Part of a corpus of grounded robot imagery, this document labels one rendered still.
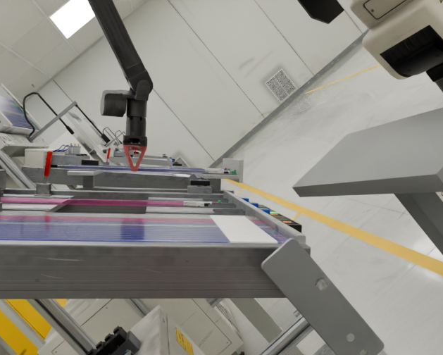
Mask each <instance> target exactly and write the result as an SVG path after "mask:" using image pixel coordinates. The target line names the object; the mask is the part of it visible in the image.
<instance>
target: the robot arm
mask: <svg viewBox="0 0 443 355"><path fill-rule="evenodd" d="M87 1H88V3H89V5H90V7H91V9H92V11H93V13H94V15H95V17H96V19H97V21H98V23H99V25H100V27H101V29H102V31H103V33H104V35H105V37H106V39H107V41H108V43H109V45H110V47H111V48H112V50H113V53H114V54H115V56H116V58H117V61H118V63H119V66H120V68H121V70H122V72H123V75H124V76H125V79H126V80H127V83H128V84H129V86H130V90H121V89H120V90H104V91H103V92H102V97H101V104H100V111H101V115H102V116H113V117H123V116H124V114H125V112H126V116H127V120H126V131H125V135H123V149H124V152H125V155H126V157H127V160H128V163H129V165H130V168H131V171H133V172H137V170H138V167H139V165H140V163H141V162H142V159H143V157H144V154H145V152H146V150H147V140H148V139H147V137H146V109H147V101H148V99H149V94H150V93H151V91H152V89H153V86H154V85H153V82H152V80H151V78H150V76H149V73H148V71H147V69H146V68H145V67H144V64H143V63H142V60H141V58H140V57H139V54H138V53H137V50H136V49H135V46H134V44H133V43H132V40H131V39H130V36H129V34H128V32H127V30H126V28H125V26H124V24H123V22H122V19H121V17H120V15H119V12H118V11H117V9H116V6H115V4H114V2H113V0H87ZM126 107H127V111H126ZM133 143H137V144H133ZM139 143H140V144H139ZM129 151H141V154H140V156H139V158H138V161H137V163H136V166H134V165H133V162H132V159H131V156H130V152H129Z"/></svg>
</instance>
